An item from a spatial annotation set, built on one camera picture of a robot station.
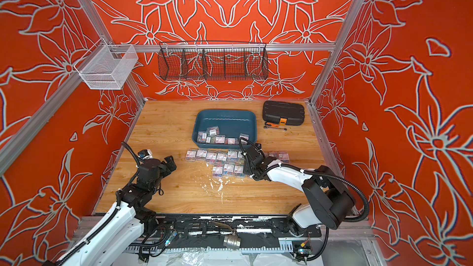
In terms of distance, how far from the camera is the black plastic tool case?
3.47 feet

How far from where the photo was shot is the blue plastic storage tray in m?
0.99

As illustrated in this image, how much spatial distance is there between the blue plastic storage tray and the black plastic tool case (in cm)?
8
